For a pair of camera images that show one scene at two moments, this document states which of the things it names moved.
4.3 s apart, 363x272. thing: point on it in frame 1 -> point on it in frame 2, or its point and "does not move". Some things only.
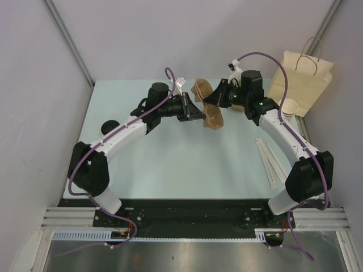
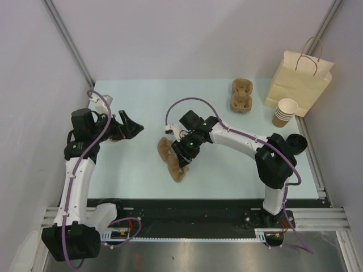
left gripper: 188,111 -> 128,130
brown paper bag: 307,76 does not move
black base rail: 194,218 does not move
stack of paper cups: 289,108 does not move
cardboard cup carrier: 213,117 -> 168,153
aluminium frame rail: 333,219 does not move
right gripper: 218,96 -> 179,147
